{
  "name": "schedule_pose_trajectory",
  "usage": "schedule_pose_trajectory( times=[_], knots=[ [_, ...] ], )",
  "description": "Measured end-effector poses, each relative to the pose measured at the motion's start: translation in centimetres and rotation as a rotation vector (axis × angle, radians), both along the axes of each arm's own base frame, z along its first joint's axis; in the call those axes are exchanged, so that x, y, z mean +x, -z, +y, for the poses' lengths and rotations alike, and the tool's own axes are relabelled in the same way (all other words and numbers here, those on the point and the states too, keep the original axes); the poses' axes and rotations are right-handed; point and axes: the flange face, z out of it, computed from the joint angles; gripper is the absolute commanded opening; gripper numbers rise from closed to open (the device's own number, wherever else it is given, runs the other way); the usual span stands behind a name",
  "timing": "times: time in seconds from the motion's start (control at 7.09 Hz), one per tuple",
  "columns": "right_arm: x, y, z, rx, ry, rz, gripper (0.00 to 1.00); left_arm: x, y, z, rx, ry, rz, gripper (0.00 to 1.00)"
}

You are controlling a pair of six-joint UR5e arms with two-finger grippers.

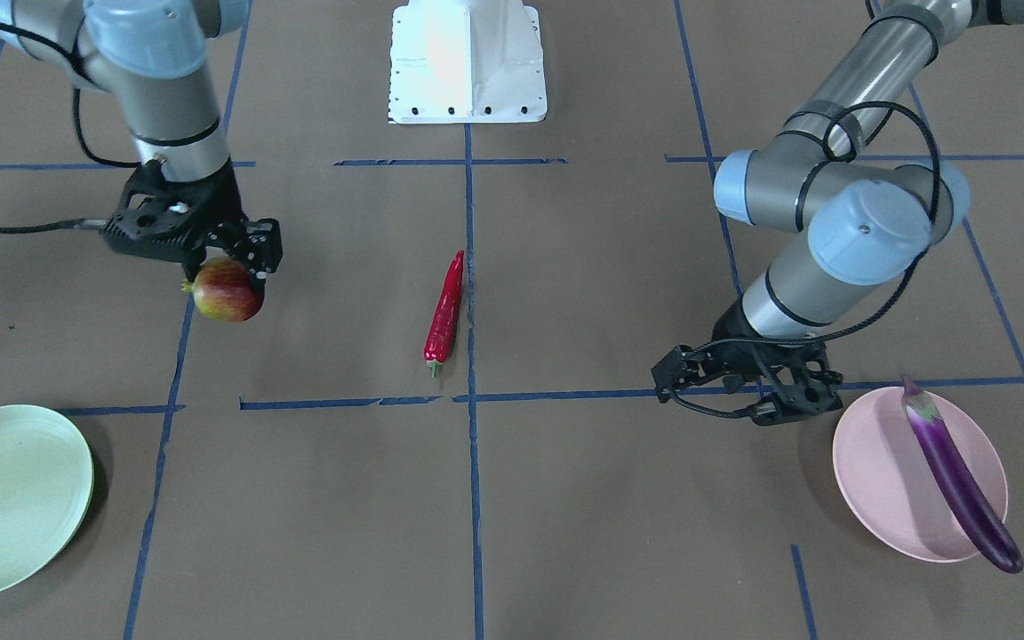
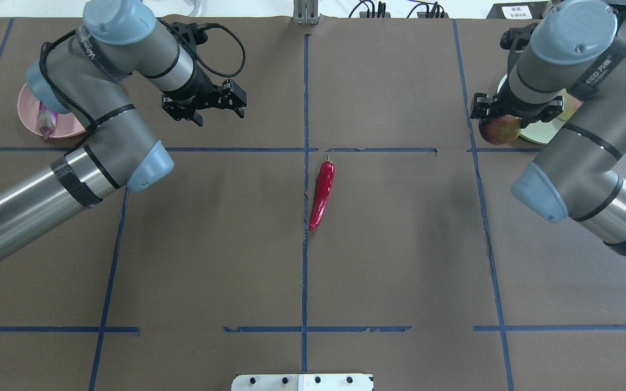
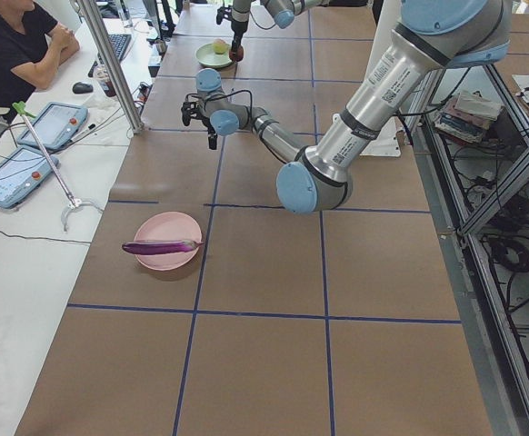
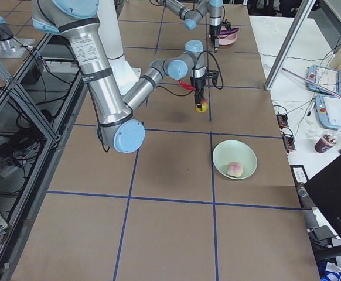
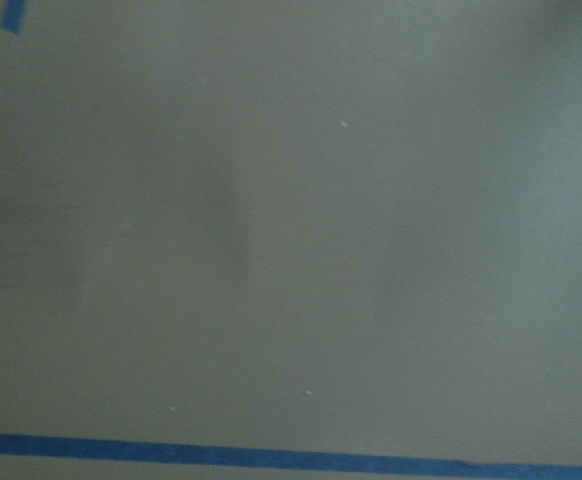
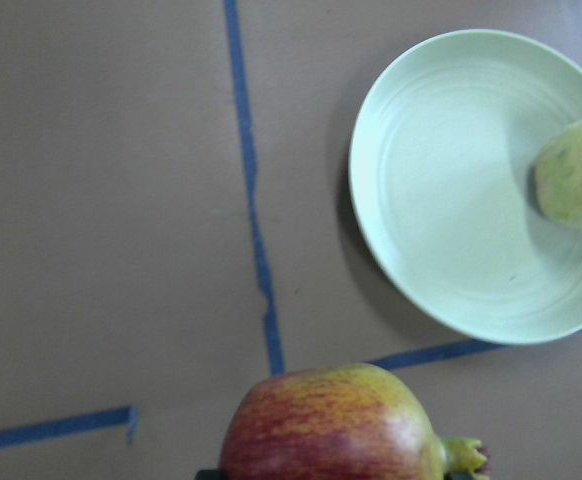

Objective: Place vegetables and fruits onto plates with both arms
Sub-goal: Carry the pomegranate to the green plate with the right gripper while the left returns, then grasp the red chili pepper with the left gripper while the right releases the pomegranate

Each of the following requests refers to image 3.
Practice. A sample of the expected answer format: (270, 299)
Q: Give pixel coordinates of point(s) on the red apple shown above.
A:
(236, 54)

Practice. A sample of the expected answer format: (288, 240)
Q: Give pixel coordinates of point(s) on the reacher grabber tool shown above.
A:
(74, 203)

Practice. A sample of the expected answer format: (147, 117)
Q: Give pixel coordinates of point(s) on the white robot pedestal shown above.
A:
(386, 14)

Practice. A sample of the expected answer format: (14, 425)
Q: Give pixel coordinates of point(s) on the pink plate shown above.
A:
(169, 227)

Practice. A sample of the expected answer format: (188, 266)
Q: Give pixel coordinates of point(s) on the upper blue teach pendant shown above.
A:
(57, 123)

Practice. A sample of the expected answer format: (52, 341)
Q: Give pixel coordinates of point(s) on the aluminium frame post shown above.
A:
(89, 11)

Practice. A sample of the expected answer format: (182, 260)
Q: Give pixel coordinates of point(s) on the lower blue teach pendant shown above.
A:
(20, 173)

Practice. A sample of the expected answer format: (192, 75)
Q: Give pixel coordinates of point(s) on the stack of books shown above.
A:
(467, 117)

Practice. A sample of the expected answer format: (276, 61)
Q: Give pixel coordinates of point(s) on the black keyboard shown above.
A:
(120, 44)

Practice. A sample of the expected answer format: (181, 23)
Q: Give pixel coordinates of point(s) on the black computer mouse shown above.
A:
(82, 88)

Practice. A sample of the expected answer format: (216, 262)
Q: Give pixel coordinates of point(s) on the plastic drink cup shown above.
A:
(101, 75)

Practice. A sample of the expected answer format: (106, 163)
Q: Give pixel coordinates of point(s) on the purple eggplant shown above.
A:
(160, 247)

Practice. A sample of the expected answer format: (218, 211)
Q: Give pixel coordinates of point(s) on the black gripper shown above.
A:
(237, 25)
(211, 132)

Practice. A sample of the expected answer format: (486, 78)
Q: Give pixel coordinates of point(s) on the green plate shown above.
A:
(207, 57)

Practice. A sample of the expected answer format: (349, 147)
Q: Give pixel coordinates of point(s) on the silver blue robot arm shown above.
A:
(428, 35)
(283, 13)

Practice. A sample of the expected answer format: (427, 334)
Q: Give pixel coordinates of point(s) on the person in black shirt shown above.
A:
(33, 45)

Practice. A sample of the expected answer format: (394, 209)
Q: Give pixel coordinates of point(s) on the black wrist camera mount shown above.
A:
(190, 110)

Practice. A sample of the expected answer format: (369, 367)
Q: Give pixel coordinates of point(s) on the blue teach pendant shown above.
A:
(57, 123)
(20, 173)

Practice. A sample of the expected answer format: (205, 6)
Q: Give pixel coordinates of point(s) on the yellow-pink peach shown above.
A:
(219, 46)

